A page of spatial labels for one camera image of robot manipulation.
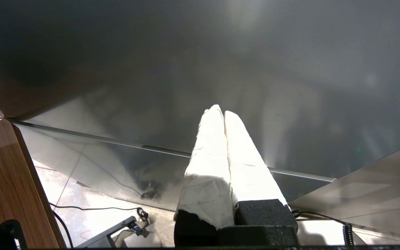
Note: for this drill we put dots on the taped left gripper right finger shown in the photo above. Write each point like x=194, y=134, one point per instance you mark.
x=248, y=173

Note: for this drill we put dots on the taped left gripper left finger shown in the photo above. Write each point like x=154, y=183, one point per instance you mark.
x=207, y=173

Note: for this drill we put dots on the stainless steel refrigerator door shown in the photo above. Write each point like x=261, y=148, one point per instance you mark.
x=186, y=52

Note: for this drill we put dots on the grey base cabinet front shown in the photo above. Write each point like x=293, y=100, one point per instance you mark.
x=377, y=194

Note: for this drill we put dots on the wooden table top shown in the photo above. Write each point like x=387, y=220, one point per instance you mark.
x=12, y=180

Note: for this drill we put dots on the black bracket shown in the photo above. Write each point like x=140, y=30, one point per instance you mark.
x=10, y=234

